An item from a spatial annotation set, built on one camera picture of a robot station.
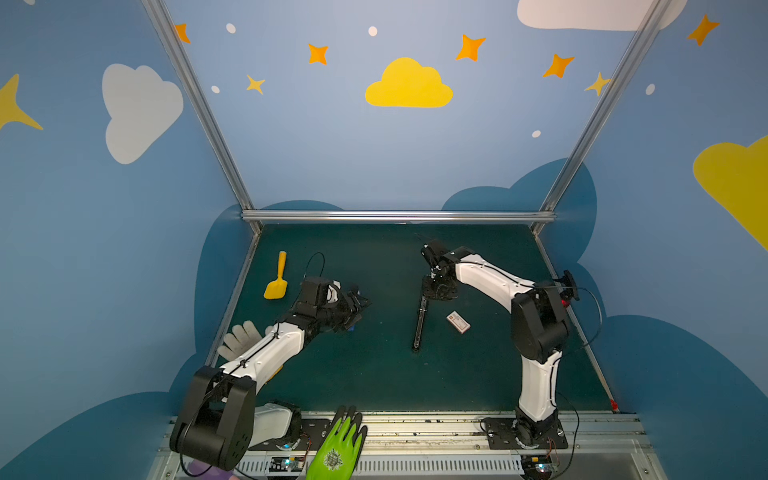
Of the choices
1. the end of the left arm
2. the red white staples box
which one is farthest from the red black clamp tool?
the end of the left arm

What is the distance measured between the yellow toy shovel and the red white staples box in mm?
563

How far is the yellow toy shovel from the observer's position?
100cm

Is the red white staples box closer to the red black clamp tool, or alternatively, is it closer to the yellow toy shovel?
the red black clamp tool

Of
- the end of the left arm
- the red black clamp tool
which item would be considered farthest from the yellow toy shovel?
the red black clamp tool

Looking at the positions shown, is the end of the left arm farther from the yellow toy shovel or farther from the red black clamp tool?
the red black clamp tool

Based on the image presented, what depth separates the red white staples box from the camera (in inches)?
37.4
